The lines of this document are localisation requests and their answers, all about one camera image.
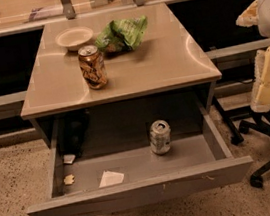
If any silver 7up soda can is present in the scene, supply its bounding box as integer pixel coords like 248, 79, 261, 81
149, 120, 171, 155

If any grey cabinet with counter top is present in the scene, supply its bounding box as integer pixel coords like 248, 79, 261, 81
6, 0, 230, 153

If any brown patterned soda can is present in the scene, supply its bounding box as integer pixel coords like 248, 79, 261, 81
78, 45, 108, 90

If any grey open top drawer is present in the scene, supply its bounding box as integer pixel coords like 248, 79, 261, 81
27, 104, 252, 216

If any green chip bag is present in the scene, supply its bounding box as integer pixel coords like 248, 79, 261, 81
95, 16, 148, 53

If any white shallow bowl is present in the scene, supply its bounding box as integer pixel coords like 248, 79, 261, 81
55, 26, 94, 52

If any white paper slip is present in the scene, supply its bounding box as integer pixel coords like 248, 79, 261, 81
99, 170, 124, 188

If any small white crumpled scrap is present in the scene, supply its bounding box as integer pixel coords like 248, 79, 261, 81
63, 154, 76, 165

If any small yellow scrap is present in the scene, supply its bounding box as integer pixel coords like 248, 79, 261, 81
63, 174, 75, 186

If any long background desk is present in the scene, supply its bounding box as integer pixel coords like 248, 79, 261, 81
0, 0, 270, 123

